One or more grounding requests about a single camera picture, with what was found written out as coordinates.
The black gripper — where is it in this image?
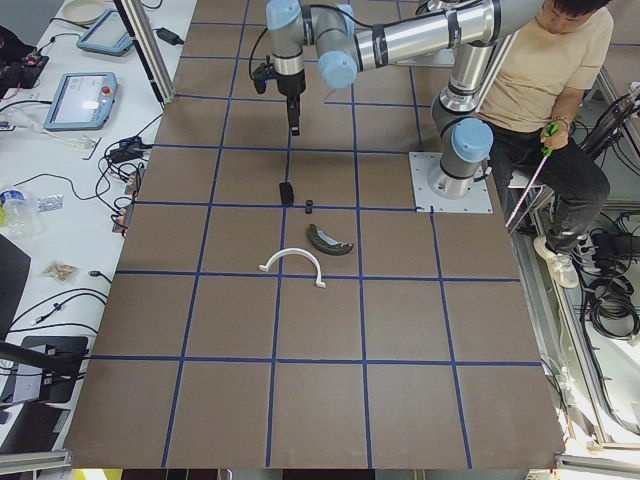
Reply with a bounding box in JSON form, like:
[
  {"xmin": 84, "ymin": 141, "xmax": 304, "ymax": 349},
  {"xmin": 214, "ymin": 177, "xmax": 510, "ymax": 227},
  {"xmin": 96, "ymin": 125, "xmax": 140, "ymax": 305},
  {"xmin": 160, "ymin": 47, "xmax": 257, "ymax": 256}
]
[{"xmin": 252, "ymin": 62, "xmax": 306, "ymax": 136}]

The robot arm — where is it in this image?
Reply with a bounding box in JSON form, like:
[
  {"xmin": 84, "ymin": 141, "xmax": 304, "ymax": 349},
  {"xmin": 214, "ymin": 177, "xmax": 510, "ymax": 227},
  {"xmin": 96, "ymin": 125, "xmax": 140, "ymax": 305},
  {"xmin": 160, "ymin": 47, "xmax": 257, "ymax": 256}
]
[{"xmin": 249, "ymin": 0, "xmax": 542, "ymax": 199}]

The black brake pad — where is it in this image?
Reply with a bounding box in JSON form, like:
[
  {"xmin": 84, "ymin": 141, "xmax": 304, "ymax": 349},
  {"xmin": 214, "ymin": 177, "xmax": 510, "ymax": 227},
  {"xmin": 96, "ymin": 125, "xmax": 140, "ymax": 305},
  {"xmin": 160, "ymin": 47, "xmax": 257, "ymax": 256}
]
[{"xmin": 279, "ymin": 181, "xmax": 295, "ymax": 206}]

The olive green brake shoe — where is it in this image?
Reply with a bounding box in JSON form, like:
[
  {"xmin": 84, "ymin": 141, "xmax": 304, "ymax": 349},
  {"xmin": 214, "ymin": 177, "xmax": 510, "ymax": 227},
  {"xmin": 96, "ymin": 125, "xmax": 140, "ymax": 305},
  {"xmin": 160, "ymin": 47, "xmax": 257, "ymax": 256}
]
[{"xmin": 306, "ymin": 224, "xmax": 354, "ymax": 256}]

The black power adapter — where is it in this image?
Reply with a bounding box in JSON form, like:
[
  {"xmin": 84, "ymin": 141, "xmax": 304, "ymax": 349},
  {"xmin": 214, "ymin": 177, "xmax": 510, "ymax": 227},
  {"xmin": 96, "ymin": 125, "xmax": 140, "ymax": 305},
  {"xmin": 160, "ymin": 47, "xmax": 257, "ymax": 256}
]
[{"xmin": 155, "ymin": 27, "xmax": 184, "ymax": 45}]

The white curved plastic clamp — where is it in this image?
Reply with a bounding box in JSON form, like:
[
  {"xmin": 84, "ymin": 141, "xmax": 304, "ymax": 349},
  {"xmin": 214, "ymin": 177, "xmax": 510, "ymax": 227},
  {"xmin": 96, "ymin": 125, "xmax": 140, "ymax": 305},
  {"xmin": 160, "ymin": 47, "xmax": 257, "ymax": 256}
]
[{"xmin": 257, "ymin": 247, "xmax": 327, "ymax": 291}]

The far blue teach pendant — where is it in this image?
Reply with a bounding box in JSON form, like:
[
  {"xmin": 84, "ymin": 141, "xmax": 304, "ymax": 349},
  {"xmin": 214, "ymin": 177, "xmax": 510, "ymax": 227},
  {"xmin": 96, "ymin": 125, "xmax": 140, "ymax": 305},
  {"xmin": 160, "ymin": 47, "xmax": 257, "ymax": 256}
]
[{"xmin": 76, "ymin": 9, "xmax": 133, "ymax": 56}]

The blue teach pendant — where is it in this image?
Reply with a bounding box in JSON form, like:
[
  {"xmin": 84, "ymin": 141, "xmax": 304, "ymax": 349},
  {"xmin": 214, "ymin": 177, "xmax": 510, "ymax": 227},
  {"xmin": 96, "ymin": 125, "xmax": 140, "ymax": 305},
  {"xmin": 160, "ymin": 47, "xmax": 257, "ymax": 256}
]
[
  {"xmin": 76, "ymin": 9, "xmax": 133, "ymax": 56},
  {"xmin": 44, "ymin": 72, "xmax": 118, "ymax": 132}
]

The near blue teach pendant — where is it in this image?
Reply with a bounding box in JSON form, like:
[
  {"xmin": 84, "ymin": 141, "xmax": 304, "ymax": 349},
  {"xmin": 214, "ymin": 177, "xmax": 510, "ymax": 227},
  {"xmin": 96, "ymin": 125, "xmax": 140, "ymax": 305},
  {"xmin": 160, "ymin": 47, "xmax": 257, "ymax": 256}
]
[{"xmin": 44, "ymin": 72, "xmax": 118, "ymax": 132}]

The person in beige shirt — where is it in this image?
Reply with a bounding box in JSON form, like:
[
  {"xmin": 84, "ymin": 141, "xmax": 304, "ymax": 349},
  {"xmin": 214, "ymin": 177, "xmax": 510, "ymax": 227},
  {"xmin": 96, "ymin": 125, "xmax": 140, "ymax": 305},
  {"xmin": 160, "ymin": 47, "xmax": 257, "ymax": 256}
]
[{"xmin": 478, "ymin": 1, "xmax": 614, "ymax": 288}]

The plastic water bottle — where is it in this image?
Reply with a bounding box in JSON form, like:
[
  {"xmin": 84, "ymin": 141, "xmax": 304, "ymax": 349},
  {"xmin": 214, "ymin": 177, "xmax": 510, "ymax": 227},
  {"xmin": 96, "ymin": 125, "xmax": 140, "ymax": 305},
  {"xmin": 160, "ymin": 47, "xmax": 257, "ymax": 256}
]
[{"xmin": 1, "ymin": 187, "xmax": 42, "ymax": 238}]

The aluminium frame post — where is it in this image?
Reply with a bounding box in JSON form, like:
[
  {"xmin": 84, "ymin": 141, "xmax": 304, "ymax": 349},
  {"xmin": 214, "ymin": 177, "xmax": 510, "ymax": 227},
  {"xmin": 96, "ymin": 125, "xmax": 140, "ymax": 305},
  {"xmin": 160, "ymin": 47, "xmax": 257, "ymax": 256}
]
[{"xmin": 114, "ymin": 0, "xmax": 175, "ymax": 105}]

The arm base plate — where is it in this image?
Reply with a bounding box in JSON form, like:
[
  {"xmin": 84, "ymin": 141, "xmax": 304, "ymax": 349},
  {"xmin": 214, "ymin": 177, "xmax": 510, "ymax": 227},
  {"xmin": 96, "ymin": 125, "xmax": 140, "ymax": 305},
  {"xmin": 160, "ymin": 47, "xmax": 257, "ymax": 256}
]
[{"xmin": 409, "ymin": 152, "xmax": 493, "ymax": 214}]

